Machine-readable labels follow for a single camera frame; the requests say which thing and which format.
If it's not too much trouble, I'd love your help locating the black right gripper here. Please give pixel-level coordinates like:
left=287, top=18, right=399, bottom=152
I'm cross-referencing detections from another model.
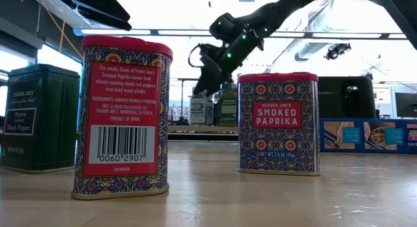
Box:
left=194, top=33, right=263, bottom=97

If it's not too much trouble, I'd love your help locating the green lid oregano spice jar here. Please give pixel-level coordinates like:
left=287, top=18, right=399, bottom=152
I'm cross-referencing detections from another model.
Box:
left=214, top=83, right=238, bottom=127

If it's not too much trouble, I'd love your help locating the red lid smoked paprika tin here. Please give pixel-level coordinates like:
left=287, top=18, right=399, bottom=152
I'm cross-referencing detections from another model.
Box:
left=70, top=34, right=173, bottom=201
left=237, top=72, right=322, bottom=177

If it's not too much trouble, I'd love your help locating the dark black pepper spice tin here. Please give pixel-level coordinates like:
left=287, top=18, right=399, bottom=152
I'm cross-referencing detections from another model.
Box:
left=0, top=63, right=81, bottom=175

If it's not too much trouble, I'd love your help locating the overhead light bar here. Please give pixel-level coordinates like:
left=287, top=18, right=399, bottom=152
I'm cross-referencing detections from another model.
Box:
left=73, top=28, right=411, bottom=41

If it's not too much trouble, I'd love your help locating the black four slot toaster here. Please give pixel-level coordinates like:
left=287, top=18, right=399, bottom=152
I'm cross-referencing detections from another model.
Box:
left=318, top=76, right=377, bottom=119

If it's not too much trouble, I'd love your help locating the black ceiling spotlight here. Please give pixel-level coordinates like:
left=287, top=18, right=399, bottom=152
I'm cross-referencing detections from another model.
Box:
left=324, top=42, right=352, bottom=61

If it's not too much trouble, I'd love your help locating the blue plastic wrap box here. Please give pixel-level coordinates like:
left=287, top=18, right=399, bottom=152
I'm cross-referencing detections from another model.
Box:
left=319, top=118, right=417, bottom=155

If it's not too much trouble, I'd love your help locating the black monitor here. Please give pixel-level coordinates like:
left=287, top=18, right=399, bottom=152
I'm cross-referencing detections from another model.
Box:
left=395, top=92, right=417, bottom=119

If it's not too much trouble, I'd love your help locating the yellow extension cable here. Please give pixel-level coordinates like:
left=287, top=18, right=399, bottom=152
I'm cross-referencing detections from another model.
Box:
left=35, top=0, right=84, bottom=61

